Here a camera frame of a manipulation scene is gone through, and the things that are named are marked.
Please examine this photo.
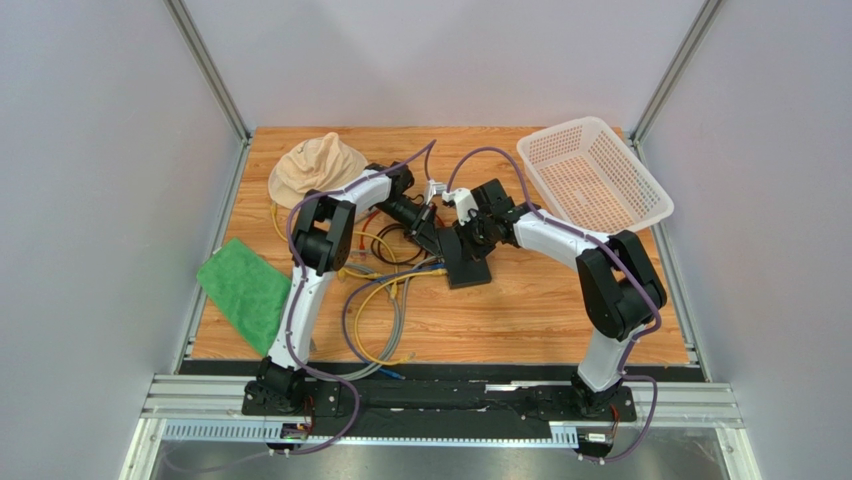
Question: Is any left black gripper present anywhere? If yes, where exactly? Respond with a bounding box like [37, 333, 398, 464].
[373, 197, 440, 258]

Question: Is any black ethernet cable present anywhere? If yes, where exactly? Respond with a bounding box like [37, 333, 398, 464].
[369, 194, 434, 266]

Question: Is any black network switch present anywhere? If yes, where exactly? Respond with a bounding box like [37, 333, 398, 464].
[438, 228, 492, 290]

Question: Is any red ethernet cable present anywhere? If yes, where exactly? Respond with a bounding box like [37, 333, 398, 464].
[352, 206, 446, 268]

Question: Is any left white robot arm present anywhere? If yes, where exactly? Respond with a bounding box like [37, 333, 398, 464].
[256, 161, 414, 404]

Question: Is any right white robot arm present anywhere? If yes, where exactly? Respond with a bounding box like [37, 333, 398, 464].
[441, 180, 667, 403]

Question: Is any white plastic basket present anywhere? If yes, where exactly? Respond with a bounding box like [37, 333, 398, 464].
[516, 116, 674, 234]

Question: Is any beige bucket hat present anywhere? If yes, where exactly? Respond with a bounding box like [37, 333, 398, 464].
[267, 132, 368, 208]

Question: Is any green microfiber cloth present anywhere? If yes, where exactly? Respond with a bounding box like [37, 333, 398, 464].
[196, 238, 292, 357]

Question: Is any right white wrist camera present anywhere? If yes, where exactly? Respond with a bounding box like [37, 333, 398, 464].
[441, 188, 478, 225]

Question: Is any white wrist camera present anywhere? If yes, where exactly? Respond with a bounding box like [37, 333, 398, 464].
[423, 179, 447, 203]
[441, 188, 478, 225]

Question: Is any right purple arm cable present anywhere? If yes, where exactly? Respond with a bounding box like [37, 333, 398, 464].
[445, 146, 664, 465]

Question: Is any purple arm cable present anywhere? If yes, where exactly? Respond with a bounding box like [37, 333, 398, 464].
[284, 138, 438, 457]
[445, 146, 664, 465]

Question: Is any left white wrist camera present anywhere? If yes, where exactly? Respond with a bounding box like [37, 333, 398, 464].
[423, 179, 447, 203]

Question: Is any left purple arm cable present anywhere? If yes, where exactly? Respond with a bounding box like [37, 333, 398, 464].
[284, 138, 438, 457]

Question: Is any blue ethernet cable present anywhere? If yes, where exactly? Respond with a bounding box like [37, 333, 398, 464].
[341, 261, 451, 381]

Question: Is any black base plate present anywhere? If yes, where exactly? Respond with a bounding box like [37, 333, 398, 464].
[241, 365, 639, 441]

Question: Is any aluminium frame rail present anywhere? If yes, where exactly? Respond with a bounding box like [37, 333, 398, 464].
[121, 375, 760, 479]

